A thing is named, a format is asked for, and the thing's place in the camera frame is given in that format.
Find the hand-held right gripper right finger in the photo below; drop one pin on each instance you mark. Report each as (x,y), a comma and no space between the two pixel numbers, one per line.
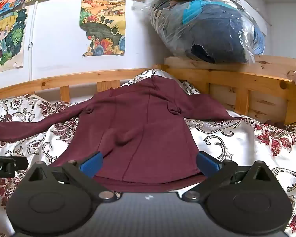
(208,165)

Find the clear plastic bag of clothes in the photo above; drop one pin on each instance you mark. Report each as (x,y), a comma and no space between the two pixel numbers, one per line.
(212,29)

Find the white floral blanket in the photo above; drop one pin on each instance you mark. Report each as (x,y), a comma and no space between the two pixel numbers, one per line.
(249,148)

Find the landscape wall poster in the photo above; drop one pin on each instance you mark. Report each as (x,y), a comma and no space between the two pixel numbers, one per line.
(103,24)

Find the white wall conduit pipe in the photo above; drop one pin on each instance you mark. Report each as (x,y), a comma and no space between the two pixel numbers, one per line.
(32,42)

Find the maroon long-sleeved top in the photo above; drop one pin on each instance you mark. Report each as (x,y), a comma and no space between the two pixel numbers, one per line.
(140,133)

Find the wooden bed frame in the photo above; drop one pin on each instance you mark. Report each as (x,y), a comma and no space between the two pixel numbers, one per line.
(261,96)

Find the blond figure wall poster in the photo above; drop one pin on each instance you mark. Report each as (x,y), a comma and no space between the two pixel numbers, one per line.
(6,39)

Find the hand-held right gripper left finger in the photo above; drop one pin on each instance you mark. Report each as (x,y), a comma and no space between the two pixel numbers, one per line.
(90,165)

